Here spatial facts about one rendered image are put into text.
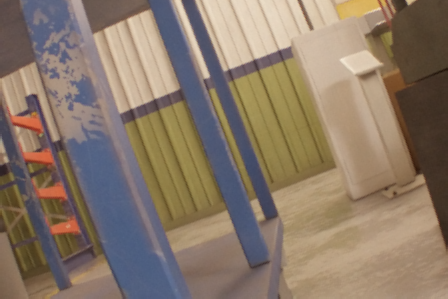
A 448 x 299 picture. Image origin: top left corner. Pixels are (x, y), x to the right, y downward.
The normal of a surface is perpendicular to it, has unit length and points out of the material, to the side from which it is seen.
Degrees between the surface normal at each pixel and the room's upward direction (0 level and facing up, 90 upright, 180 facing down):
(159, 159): 90
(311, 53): 90
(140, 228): 90
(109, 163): 90
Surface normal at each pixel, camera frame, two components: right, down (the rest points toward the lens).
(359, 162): -0.08, -0.01
